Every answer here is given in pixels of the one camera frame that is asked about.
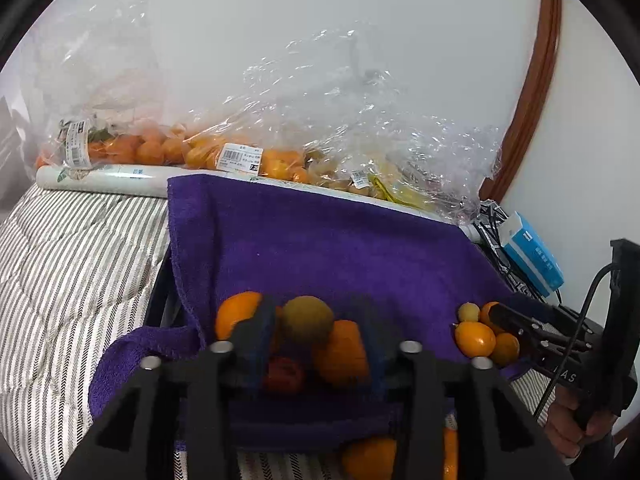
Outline kiwi fruit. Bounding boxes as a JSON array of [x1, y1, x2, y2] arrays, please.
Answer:
[[279, 296, 335, 346]]

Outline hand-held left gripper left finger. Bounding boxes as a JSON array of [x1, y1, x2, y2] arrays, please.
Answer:
[[57, 295, 278, 480]]

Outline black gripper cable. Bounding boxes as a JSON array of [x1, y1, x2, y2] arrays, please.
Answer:
[[532, 264, 618, 418]]

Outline brown wooden door frame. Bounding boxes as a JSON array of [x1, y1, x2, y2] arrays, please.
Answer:
[[480, 0, 563, 206]]

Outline small mandarin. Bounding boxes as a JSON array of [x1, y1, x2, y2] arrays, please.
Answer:
[[490, 332, 521, 367], [479, 301, 506, 335], [454, 321, 497, 358]]

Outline person's right hand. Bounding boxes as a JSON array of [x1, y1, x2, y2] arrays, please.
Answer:
[[545, 394, 622, 459]]

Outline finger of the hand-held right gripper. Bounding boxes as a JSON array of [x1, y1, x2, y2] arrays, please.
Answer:
[[487, 304, 571, 346], [517, 337, 588, 361]]

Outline large orange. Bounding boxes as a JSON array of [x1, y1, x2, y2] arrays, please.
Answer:
[[215, 291, 281, 351], [341, 437, 398, 480], [311, 320, 371, 388], [442, 427, 460, 480]]

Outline blue tissue pack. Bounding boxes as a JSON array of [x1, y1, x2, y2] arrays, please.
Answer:
[[500, 211, 565, 297]]

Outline red tomato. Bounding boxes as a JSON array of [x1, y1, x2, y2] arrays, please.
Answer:
[[264, 356, 307, 395]]

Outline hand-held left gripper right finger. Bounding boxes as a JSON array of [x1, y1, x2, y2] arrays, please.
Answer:
[[357, 300, 556, 480]]

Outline purple towel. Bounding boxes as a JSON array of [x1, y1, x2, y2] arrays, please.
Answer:
[[89, 172, 551, 453]]

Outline clear bag of oranges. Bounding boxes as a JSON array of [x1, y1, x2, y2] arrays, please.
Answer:
[[182, 30, 366, 186]]

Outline clear bag of yellow fruit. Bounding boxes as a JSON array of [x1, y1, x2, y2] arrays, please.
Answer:
[[305, 110, 503, 226]]

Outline black wire rack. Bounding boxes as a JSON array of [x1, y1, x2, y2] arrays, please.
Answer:
[[472, 200, 531, 296]]

